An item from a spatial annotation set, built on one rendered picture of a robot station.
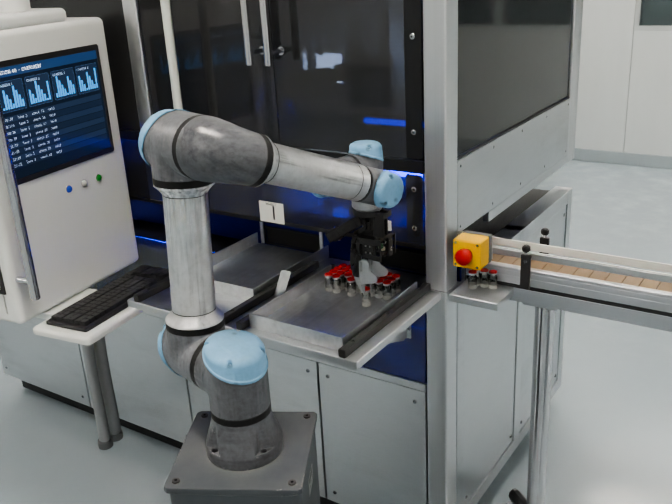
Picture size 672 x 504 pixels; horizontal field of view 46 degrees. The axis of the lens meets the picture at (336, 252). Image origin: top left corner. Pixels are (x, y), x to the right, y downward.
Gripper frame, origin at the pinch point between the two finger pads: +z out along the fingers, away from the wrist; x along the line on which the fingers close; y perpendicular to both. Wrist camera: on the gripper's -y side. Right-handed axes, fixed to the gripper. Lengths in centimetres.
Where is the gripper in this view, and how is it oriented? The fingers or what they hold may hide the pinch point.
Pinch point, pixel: (363, 285)
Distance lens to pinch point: 189.5
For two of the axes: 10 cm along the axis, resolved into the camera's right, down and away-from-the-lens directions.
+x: 5.5, -3.3, 7.7
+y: 8.3, 1.6, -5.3
